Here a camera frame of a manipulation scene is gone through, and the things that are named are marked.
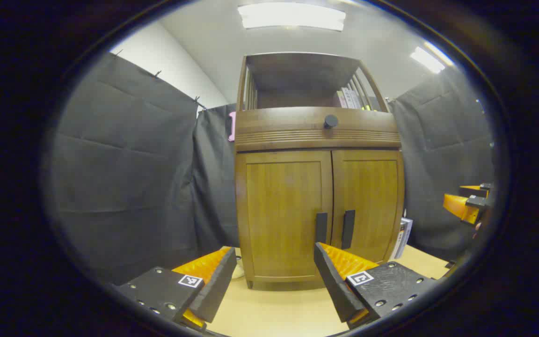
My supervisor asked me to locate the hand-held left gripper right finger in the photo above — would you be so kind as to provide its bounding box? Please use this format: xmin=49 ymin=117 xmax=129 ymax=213
xmin=314 ymin=242 xmax=438 ymax=328

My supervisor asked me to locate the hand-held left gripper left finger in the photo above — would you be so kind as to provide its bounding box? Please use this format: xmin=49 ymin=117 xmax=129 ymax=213
xmin=113 ymin=247 xmax=237 ymax=333

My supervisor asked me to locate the black door handle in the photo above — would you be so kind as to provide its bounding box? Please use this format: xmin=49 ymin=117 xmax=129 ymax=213
xmin=315 ymin=212 xmax=328 ymax=246
xmin=342 ymin=210 xmax=356 ymax=249

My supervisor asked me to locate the wooden shoe cabinet door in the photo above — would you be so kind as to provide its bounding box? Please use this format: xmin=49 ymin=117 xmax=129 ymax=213
xmin=237 ymin=151 xmax=333 ymax=281
xmin=331 ymin=150 xmax=405 ymax=264

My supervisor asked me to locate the wooden double-door shoe cabinet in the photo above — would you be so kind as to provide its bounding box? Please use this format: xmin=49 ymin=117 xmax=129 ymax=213
xmin=234 ymin=51 xmax=406 ymax=290

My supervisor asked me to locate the wooden cabinet drawer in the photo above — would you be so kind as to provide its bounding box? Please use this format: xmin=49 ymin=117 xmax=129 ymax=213
xmin=235 ymin=107 xmax=401 ymax=151

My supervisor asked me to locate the black backdrop cloth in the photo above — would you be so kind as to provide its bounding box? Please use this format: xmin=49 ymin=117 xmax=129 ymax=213
xmin=52 ymin=51 xmax=241 ymax=286
xmin=386 ymin=70 xmax=495 ymax=263

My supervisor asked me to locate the white booklet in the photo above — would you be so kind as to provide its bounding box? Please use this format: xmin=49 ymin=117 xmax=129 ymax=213
xmin=391 ymin=218 xmax=413 ymax=260

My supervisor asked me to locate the small ceiling light panel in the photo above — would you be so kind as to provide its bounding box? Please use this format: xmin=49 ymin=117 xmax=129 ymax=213
xmin=410 ymin=41 xmax=455 ymax=74

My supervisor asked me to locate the row of upright books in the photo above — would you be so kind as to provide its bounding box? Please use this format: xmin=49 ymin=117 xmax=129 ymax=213
xmin=336 ymin=87 xmax=368 ymax=110

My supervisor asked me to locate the large ceiling light panel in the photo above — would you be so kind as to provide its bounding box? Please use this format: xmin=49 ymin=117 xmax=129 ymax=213
xmin=238 ymin=2 xmax=346 ymax=32

